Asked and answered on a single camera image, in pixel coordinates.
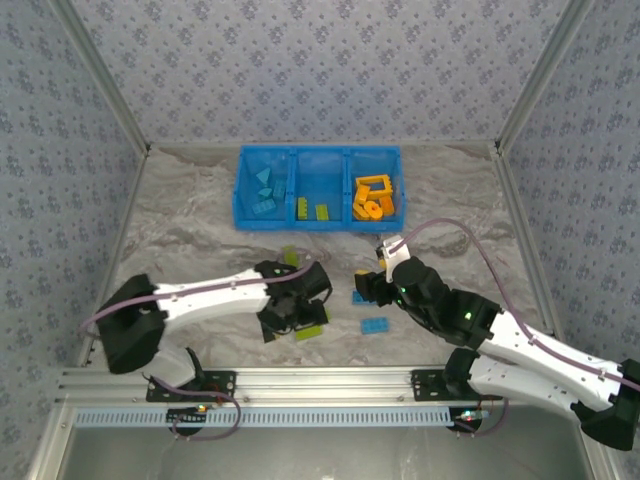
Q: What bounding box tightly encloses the aluminium slanted frame post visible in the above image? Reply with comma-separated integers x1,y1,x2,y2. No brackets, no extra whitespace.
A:
493,0,599,151

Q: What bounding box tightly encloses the aluminium side frame rail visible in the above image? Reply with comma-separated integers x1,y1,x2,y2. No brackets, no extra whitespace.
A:
491,142,571,365
74,144,151,369

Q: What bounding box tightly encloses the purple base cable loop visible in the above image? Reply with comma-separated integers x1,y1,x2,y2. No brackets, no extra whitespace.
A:
149,374,244,442
455,387,510,437

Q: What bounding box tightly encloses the blue three-compartment plastic bin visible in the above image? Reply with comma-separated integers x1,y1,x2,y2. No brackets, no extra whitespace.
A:
232,144,408,232

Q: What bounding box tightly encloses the aluminium lower frame leg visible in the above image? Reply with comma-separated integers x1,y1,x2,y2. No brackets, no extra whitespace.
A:
572,403,621,480
24,404,76,480

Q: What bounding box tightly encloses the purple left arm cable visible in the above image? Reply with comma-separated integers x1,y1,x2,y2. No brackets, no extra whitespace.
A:
78,258,317,346

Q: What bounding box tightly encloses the orange rectangular lego frame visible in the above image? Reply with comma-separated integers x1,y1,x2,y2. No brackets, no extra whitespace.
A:
355,173,394,197

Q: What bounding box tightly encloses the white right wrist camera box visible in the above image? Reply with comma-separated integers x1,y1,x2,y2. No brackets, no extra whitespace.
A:
375,234,416,271

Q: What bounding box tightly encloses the light blue slotted cable duct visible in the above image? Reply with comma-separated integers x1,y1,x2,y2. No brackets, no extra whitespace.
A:
73,406,459,429

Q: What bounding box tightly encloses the aluminium front frame rail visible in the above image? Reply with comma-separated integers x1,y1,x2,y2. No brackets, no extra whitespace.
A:
53,365,601,406

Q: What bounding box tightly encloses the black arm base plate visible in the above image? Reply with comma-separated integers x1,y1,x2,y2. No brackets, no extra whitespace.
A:
145,370,237,404
409,369,504,402

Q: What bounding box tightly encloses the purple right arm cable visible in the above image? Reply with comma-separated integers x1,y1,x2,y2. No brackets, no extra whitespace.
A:
392,217,640,391

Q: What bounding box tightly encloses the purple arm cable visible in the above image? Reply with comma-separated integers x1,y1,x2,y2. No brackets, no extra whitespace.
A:
78,258,317,346
392,217,640,391

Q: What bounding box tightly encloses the small black controller board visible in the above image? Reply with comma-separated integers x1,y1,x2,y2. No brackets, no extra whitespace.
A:
449,407,496,432
166,405,210,427

